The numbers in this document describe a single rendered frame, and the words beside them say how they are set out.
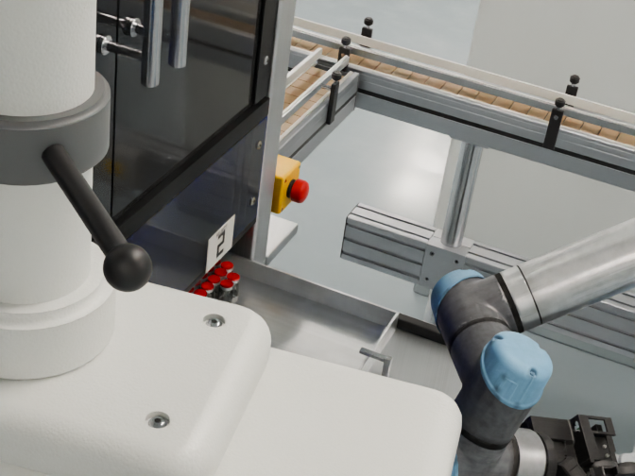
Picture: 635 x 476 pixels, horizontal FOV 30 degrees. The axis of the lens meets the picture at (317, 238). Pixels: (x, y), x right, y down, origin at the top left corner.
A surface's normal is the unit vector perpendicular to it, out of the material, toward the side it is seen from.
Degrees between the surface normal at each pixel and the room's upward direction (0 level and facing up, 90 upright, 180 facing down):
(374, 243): 90
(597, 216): 90
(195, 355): 0
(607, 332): 90
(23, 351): 90
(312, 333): 0
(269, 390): 0
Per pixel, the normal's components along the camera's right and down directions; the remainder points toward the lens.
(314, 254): 0.12, -0.83
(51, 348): 0.43, 0.54
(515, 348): 0.39, -0.80
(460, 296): -0.42, -0.70
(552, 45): -0.40, 0.46
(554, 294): 0.01, 0.19
